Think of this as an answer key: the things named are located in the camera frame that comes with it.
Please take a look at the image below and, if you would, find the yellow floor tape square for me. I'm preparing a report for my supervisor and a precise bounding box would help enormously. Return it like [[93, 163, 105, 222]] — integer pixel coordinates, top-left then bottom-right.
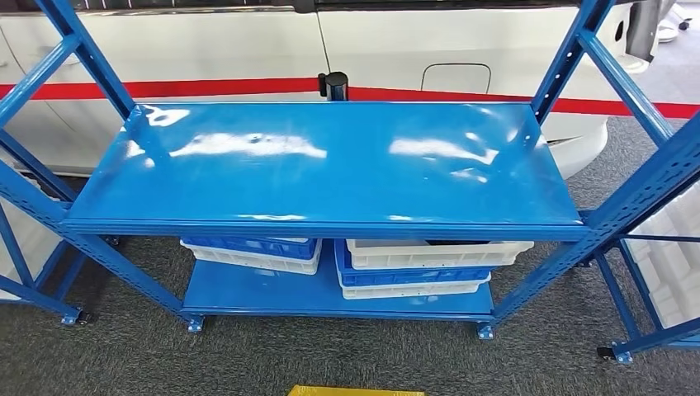
[[287, 384, 427, 396]]

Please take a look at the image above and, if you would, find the black barrier post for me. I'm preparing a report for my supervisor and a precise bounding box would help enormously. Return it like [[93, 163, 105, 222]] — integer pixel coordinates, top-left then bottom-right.
[[317, 71, 351, 103]]

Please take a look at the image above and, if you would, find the dark grey upright panel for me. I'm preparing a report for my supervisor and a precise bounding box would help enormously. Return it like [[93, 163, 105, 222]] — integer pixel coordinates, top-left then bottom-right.
[[625, 0, 664, 63]]

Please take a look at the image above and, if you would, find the black plastic part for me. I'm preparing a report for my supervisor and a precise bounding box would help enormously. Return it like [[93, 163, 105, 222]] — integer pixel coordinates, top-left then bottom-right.
[[424, 238, 491, 247]]

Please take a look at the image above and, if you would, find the blue metal shelf rack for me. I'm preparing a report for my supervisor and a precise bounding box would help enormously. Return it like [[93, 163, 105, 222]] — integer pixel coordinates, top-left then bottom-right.
[[0, 199, 95, 328], [0, 0, 700, 342], [578, 180, 700, 366]]

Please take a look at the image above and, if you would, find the large white plastic crate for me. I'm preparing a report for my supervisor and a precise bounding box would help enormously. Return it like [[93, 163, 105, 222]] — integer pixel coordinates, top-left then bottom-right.
[[622, 181, 700, 330]]

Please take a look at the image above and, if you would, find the white wheeled base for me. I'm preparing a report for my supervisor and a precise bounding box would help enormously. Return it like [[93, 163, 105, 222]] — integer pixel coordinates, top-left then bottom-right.
[[655, 2, 693, 45]]

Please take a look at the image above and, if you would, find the white car with red stripe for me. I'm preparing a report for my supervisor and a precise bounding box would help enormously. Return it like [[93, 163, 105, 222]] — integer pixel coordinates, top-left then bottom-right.
[[0, 0, 700, 182]]

